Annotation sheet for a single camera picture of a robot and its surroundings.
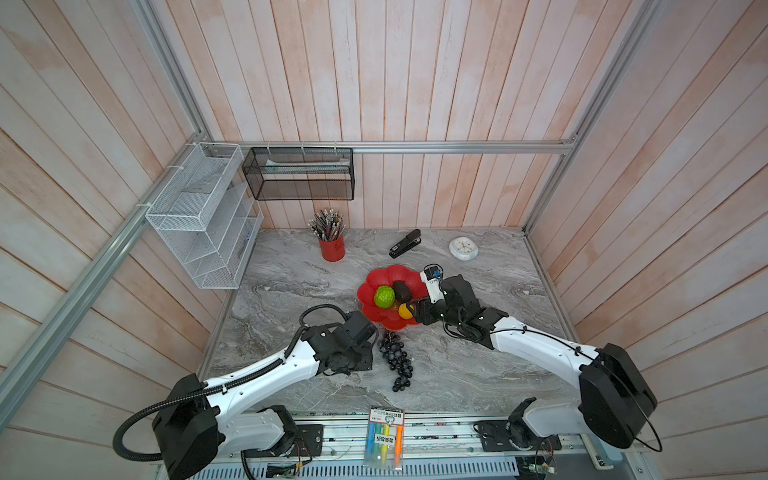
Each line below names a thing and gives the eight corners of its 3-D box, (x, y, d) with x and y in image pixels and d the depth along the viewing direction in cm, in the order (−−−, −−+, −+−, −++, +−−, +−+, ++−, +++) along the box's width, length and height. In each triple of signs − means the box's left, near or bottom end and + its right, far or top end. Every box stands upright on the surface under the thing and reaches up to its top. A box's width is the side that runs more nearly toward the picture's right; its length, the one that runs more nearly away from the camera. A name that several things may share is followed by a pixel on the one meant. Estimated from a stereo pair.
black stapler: (393, 259, 113) (394, 253, 110) (387, 253, 115) (387, 247, 112) (423, 240, 119) (424, 233, 117) (416, 234, 121) (417, 228, 118)
